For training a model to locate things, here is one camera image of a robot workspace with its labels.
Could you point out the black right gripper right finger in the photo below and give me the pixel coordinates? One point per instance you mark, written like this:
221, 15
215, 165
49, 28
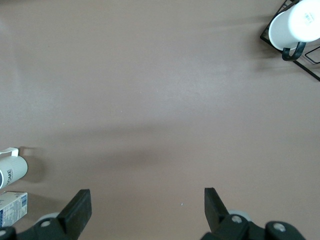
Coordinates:
217, 217

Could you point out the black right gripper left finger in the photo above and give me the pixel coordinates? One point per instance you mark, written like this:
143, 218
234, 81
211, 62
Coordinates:
75, 212

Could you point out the blue white milk carton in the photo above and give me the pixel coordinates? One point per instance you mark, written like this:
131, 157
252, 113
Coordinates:
13, 207

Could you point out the ribbed cream mug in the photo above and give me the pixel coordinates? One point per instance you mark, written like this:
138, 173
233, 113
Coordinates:
13, 170

